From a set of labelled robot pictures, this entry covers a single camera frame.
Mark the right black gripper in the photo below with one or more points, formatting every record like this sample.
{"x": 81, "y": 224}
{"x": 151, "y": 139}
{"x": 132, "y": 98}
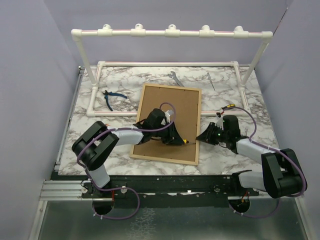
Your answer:
{"x": 207, "y": 135}

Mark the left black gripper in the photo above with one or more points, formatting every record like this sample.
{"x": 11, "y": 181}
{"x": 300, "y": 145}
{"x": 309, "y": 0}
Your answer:
{"x": 173, "y": 137}

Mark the small yellow screwdriver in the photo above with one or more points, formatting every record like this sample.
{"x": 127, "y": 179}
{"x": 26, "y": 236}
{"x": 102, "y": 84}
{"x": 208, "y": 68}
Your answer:
{"x": 187, "y": 142}

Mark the wooden picture frame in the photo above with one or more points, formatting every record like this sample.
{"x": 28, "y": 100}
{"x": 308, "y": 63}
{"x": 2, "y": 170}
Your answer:
{"x": 187, "y": 103}

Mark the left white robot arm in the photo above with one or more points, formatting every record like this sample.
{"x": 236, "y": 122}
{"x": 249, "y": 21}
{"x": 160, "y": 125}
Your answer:
{"x": 96, "y": 144}

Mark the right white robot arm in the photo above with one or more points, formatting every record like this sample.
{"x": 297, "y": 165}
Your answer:
{"x": 281, "y": 174}

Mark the black yellow screwdriver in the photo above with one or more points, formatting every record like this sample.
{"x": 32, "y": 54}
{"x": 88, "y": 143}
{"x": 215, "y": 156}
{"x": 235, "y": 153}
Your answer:
{"x": 228, "y": 106}

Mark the large grey wrench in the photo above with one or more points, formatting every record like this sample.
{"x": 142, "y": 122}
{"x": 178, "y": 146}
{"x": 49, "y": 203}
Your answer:
{"x": 173, "y": 76}

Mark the white PVC pipe rack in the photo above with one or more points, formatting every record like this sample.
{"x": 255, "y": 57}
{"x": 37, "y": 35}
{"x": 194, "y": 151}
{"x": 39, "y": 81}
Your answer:
{"x": 171, "y": 32}

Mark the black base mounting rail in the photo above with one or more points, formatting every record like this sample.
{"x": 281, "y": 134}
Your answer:
{"x": 168, "y": 191}

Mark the blue handled pliers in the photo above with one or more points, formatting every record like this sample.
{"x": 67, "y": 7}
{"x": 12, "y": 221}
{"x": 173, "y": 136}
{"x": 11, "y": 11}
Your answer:
{"x": 108, "y": 94}

